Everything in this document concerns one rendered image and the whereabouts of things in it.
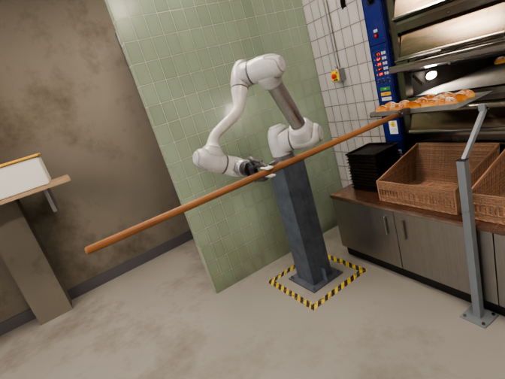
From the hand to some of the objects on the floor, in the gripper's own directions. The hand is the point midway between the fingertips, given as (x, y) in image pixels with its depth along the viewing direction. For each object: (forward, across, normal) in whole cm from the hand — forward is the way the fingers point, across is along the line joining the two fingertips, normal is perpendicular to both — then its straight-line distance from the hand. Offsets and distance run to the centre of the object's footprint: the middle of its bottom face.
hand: (267, 171), depth 150 cm
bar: (+28, +120, -96) cm, 156 cm away
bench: (+46, +120, -116) cm, 173 cm away
